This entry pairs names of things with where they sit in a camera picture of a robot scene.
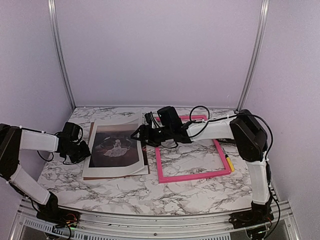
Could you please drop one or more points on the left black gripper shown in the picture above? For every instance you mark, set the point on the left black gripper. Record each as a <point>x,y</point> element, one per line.
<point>86,152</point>

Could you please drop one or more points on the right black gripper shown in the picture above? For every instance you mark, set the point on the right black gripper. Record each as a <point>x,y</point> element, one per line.
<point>142,129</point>

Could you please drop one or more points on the brown fibreboard backing board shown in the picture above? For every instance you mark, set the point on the brown fibreboard backing board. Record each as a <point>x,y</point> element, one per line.
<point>115,176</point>

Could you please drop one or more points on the yellow handled screwdriver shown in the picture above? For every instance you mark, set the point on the yellow handled screwdriver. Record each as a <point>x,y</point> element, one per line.
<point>232,168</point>

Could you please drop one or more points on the canyon landscape photo print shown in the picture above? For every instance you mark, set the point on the canyon landscape photo print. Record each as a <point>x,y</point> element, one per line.
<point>113,146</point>

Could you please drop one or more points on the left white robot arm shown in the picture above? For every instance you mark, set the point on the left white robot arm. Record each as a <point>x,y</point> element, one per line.
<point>13,139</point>

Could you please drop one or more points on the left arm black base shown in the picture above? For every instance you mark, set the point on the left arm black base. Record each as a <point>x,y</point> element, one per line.
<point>51,212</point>

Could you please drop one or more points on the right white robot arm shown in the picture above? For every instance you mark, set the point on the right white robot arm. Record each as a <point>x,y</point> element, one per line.
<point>252,139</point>

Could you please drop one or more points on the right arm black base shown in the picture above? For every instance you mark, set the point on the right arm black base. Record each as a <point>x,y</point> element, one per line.
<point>258,214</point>

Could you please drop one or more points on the aluminium front rail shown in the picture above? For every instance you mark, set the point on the aluminium front rail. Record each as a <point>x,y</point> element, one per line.
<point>109,226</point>

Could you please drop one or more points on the left aluminium corner post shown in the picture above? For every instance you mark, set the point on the left aluminium corner post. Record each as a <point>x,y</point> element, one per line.
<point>59,52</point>

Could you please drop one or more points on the aluminium corner post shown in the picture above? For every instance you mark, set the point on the aluminium corner post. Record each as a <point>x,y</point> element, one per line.
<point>59,52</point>
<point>261,27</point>

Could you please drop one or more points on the right aluminium corner post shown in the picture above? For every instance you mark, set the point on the right aluminium corner post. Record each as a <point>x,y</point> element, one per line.
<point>261,27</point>

